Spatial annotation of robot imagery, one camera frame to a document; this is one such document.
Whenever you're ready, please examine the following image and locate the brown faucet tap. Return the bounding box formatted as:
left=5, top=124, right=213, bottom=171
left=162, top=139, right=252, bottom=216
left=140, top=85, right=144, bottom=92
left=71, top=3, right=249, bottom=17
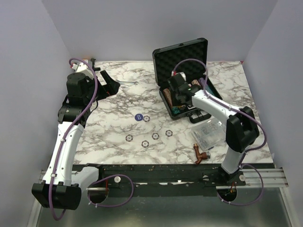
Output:
left=193, top=143, right=210, bottom=165

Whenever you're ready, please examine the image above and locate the blue small blind button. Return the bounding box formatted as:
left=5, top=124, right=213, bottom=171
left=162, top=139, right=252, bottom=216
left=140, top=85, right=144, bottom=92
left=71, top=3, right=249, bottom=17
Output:
left=134, top=113, right=144, bottom=122

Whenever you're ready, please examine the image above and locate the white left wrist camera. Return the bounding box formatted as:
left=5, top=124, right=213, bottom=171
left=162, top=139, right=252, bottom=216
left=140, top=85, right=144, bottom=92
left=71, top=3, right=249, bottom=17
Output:
left=71, top=62, right=94, bottom=79

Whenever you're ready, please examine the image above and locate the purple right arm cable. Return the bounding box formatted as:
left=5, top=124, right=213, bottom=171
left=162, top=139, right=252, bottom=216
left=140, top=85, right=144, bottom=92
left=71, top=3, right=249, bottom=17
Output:
left=171, top=58, right=268, bottom=206

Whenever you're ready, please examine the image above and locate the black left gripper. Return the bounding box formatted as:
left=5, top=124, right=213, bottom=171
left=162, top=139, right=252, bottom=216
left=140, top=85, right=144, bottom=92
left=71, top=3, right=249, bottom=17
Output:
left=84, top=70, right=120, bottom=105

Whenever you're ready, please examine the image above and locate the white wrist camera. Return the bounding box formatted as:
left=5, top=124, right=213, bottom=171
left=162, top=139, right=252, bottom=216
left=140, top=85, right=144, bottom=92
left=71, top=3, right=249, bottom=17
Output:
left=174, top=72, right=187, bottom=81
left=71, top=62, right=94, bottom=79

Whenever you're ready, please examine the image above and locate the brown chip stack row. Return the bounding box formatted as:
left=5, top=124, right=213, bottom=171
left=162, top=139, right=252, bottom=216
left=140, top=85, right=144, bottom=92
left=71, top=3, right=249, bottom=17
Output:
left=163, top=88, right=175, bottom=113

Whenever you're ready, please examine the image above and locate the silver open-end wrench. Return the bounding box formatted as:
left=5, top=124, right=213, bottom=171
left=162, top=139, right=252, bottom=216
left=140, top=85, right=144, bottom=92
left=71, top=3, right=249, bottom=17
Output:
left=119, top=81, right=138, bottom=85

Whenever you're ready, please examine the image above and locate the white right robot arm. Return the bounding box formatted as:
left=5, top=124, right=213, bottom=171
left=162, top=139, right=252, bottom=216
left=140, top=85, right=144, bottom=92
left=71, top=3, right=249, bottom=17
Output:
left=168, top=73, right=259, bottom=185

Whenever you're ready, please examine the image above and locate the clear plastic bag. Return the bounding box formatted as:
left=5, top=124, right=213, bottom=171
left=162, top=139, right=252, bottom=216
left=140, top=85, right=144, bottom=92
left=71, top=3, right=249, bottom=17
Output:
left=191, top=118, right=226, bottom=150

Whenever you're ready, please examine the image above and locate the blue ten poker chip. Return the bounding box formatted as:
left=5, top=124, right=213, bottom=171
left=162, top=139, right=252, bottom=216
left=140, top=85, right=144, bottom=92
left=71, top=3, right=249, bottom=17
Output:
left=152, top=133, right=160, bottom=140
left=125, top=135, right=133, bottom=142
left=165, top=130, right=173, bottom=137
left=143, top=115, right=150, bottom=122
left=141, top=140, right=149, bottom=148

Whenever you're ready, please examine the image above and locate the black t-shaped tool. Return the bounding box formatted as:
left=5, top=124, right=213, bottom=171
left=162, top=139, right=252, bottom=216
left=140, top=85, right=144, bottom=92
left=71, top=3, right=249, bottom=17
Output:
left=90, top=58, right=101, bottom=71

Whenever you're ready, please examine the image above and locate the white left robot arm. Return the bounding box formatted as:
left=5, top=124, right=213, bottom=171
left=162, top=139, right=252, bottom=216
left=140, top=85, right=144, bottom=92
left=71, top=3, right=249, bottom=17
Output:
left=32, top=70, right=120, bottom=210

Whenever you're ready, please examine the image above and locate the teal chip stack row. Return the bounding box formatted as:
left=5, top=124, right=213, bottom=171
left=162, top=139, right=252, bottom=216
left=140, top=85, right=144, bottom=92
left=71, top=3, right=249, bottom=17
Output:
left=205, top=86, right=216, bottom=96

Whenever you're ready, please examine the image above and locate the black poker set case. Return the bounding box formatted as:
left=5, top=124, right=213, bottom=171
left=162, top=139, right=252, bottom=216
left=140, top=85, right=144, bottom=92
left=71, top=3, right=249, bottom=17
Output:
left=152, top=38, right=222, bottom=123

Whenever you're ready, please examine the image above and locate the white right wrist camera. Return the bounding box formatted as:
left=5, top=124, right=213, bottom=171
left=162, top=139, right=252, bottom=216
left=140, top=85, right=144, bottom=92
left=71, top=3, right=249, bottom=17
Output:
left=174, top=72, right=187, bottom=81

